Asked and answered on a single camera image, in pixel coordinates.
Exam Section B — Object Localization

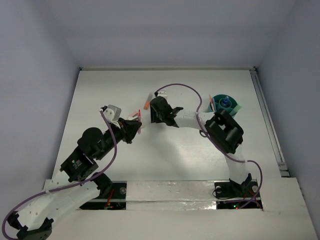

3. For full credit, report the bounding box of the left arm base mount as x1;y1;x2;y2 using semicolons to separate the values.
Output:
79;173;127;211

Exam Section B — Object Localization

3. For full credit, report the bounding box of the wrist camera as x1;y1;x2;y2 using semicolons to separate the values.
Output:
154;90;168;100
99;104;122;128

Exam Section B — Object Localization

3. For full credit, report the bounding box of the green highlighter marker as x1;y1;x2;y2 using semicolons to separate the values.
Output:
233;104;243;113

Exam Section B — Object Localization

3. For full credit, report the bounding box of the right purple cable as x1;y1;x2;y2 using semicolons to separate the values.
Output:
154;83;263;209

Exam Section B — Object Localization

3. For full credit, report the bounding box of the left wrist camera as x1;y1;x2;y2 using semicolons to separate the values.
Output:
99;104;122;128

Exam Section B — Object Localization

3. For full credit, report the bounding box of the clear bottle blue cap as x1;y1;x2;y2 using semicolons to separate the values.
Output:
221;95;230;108

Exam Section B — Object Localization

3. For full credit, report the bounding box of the orange highlighter marker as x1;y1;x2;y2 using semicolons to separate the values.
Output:
143;92;153;110

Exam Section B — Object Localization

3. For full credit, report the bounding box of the purple pen red tip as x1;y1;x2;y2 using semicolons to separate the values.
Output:
137;109;143;135

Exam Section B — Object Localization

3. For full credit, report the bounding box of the purple cable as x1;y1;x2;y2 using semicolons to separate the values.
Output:
154;83;263;209
1;109;119;238

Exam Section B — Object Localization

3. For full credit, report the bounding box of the orange thin pen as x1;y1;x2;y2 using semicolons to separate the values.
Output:
209;94;216;112

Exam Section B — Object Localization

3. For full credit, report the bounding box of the teal round organizer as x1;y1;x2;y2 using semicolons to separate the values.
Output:
207;94;242;117

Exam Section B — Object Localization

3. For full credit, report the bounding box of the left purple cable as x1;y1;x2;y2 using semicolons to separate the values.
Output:
1;109;119;238

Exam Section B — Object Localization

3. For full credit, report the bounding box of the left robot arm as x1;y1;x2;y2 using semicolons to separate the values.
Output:
1;118;142;240

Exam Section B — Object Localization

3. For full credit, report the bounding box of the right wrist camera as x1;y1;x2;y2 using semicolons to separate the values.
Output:
154;90;168;100

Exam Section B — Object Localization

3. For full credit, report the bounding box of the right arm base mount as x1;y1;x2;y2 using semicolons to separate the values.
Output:
212;174;263;210

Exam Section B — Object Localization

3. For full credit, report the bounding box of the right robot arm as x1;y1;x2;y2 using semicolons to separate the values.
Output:
150;96;252;196

